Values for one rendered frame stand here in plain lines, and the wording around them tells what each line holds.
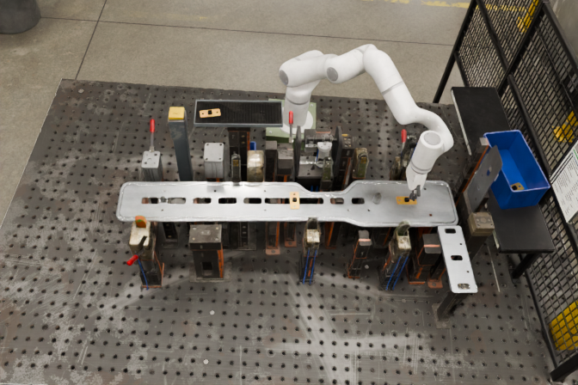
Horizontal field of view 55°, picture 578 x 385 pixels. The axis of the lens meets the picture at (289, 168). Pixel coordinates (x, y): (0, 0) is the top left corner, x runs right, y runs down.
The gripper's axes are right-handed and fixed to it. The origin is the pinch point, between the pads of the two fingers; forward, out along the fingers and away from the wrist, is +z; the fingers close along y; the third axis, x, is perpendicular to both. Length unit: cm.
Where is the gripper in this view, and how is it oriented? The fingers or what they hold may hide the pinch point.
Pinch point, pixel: (410, 188)
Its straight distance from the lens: 226.8
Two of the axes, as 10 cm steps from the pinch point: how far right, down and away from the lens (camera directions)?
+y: 0.3, 8.1, -5.9
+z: -0.7, 5.9, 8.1
